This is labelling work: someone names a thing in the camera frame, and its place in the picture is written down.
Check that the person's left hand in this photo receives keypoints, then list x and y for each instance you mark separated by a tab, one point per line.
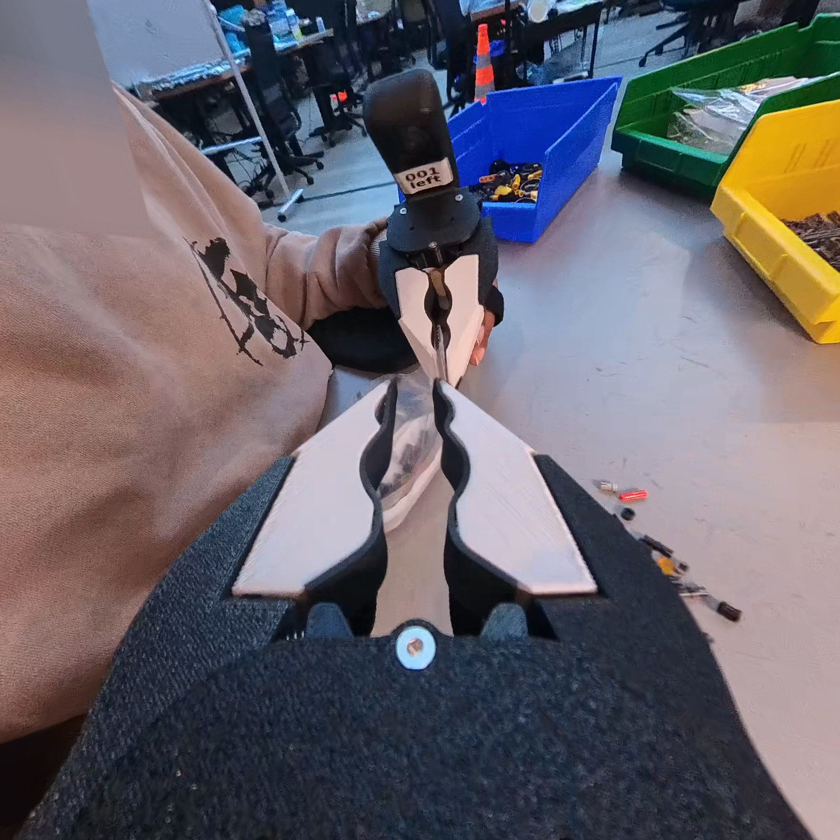
483	339

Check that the heap of dark mixed parts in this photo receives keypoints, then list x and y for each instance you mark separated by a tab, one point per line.
509	181

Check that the black armrest pad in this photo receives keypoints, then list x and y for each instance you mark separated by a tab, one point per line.
361	341

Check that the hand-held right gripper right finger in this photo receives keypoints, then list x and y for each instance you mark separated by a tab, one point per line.
519	525

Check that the person's beige printed sweatshirt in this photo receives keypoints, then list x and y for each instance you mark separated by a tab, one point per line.
131	460

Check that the whiteboard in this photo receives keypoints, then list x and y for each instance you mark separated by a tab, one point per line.
164	40

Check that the yellow storage bin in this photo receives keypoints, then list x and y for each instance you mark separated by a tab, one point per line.
775	250

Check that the blue storage bin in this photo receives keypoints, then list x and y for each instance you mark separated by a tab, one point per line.
565	145

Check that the heap of black connector pegs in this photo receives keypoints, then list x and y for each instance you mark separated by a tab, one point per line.
817	239

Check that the clear bag of parts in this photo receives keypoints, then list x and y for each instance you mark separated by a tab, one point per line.
722	118

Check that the orange traffic cone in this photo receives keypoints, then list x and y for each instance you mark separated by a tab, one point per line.
483	66

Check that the clear plastic bag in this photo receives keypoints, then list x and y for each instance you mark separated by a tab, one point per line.
410	453

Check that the white table leg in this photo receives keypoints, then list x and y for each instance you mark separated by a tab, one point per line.
256	131

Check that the person's left forearm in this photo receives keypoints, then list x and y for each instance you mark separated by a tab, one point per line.
328	269

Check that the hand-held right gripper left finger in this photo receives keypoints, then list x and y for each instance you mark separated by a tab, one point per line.
315	525

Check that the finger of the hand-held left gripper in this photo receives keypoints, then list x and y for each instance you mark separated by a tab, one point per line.
467	309
418	309

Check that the black office chair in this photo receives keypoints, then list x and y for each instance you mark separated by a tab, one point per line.
276	105

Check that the grey desk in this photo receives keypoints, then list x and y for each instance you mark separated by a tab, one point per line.
656	368

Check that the pile of mixed small plastic parts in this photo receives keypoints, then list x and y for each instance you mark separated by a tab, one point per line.
663	558

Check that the green storage bin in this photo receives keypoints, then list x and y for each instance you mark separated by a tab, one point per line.
656	151

